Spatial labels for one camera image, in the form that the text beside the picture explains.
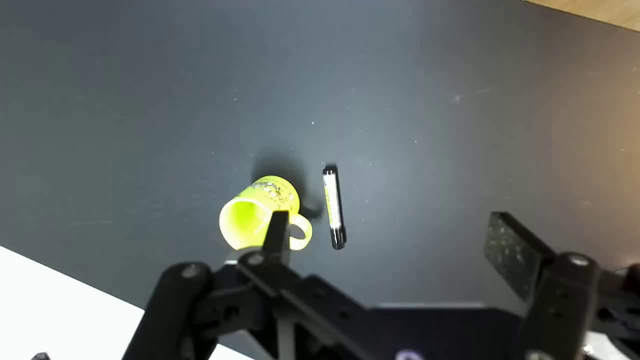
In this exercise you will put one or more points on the yellow cartoon print mug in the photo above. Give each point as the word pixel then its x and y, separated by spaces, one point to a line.
pixel 243 223

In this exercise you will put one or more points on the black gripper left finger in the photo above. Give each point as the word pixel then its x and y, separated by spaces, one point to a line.
pixel 266 300

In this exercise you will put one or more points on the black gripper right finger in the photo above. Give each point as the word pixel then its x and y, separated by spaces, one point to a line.
pixel 567 300

